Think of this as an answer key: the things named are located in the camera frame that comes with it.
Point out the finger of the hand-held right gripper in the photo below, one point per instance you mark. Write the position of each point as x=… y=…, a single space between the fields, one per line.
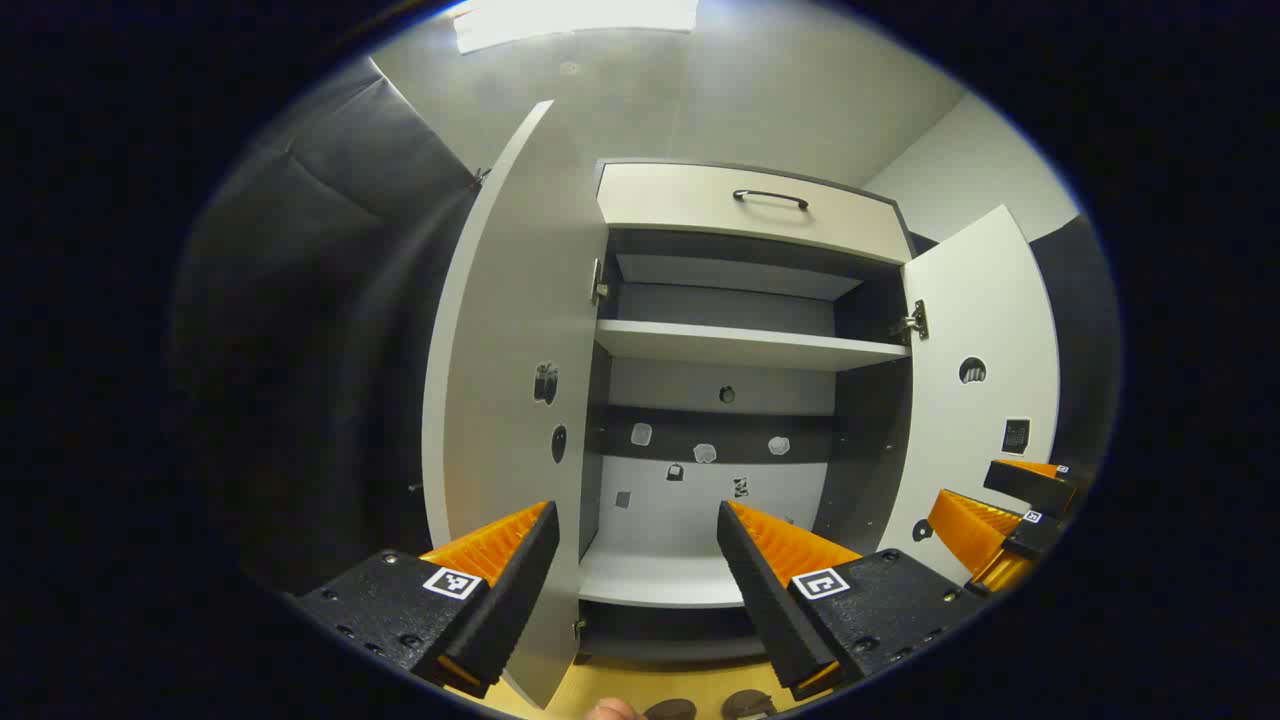
x=1035 y=488
x=1035 y=535

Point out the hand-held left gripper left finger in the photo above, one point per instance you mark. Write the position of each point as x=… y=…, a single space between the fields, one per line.
x=520 y=590

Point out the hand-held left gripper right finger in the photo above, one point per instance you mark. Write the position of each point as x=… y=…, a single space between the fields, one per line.
x=760 y=590

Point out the white grey shoe cabinet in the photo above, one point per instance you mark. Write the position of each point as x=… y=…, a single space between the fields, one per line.
x=720 y=345

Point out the white cabinet drawer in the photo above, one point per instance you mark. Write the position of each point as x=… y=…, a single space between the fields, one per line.
x=690 y=210

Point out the black backdrop cloth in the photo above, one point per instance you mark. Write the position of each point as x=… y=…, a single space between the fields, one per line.
x=320 y=320
x=1085 y=330

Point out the ceiling light panel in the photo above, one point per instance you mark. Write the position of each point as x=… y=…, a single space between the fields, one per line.
x=570 y=20

